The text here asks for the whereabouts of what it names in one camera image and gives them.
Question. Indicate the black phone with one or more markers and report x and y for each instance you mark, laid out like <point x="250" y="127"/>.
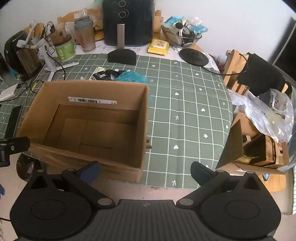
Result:
<point x="13" y="121"/>

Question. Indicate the black flat packet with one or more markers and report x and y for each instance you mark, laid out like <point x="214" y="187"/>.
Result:
<point x="104" y="75"/>

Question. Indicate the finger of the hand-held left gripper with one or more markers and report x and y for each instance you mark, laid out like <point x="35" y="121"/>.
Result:
<point x="16" y="144"/>

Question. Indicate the blue mesh bath sponge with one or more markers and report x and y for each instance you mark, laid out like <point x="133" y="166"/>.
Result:
<point x="131" y="77"/>

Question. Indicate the grey lid shaker bottle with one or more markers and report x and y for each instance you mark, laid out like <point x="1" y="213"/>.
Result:
<point x="85" y="34"/>

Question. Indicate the yellow wet wipes pack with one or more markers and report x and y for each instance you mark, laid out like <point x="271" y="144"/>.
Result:
<point x="158" y="47"/>

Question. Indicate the cardboard tube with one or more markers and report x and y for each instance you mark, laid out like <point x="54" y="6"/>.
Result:
<point x="179" y="26"/>

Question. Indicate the green label jar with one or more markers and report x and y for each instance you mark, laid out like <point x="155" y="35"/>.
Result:
<point x="65" y="50"/>

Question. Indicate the black rounded appliance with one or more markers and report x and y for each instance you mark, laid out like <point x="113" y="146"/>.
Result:
<point x="11" y="48"/>

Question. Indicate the wood-grain box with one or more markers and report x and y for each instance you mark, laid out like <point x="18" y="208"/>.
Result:
<point x="29" y="62"/>

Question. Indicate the blue snack packet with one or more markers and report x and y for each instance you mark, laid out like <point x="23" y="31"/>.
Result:
<point x="174" y="19"/>
<point x="200" y="29"/>

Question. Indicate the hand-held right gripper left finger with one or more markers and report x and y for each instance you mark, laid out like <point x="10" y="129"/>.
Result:
<point x="90" y="173"/>

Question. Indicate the clear glass bowl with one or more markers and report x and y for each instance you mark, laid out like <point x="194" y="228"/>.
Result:
<point x="182" y="40"/>

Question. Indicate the light wooden chair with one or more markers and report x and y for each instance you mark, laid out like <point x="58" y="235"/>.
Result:
<point x="67" y="18"/>
<point x="158" y="20"/>
<point x="233" y="67"/>

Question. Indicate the white printed table cover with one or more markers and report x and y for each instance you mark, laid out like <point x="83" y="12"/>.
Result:
<point x="143" y="52"/>

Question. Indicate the black semicircular foam pad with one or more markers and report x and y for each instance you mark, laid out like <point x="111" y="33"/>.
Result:
<point x="122" y="57"/>

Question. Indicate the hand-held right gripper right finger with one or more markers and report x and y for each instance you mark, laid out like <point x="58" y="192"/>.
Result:
<point x="199" y="173"/>

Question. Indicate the clear plastic bag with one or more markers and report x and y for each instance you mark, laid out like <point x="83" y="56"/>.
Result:
<point x="266" y="115"/>

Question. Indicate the dark blue air fryer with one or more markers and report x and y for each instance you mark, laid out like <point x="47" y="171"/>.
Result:
<point x="129" y="20"/>

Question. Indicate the black round kettle base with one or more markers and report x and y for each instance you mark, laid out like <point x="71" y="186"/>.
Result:
<point x="193" y="56"/>

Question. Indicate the black cloth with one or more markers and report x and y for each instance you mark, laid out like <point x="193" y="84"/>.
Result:
<point x="261" y="74"/>

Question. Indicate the white small box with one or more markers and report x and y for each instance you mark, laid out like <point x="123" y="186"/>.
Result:
<point x="8" y="92"/>

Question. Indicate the dark round stool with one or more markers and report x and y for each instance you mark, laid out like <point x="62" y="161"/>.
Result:
<point x="27" y="169"/>

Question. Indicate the small brown cardboard box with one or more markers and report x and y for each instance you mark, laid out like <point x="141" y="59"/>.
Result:
<point x="235" y="143"/>

